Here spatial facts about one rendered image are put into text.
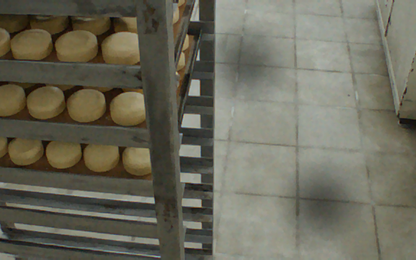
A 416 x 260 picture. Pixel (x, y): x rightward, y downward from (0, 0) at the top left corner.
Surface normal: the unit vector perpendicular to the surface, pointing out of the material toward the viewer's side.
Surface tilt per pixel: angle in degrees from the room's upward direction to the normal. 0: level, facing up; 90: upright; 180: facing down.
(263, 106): 0
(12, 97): 0
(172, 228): 90
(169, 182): 90
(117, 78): 90
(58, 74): 90
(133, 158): 0
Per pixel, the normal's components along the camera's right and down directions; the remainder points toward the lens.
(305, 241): 0.00, -0.75
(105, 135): -0.12, 0.65
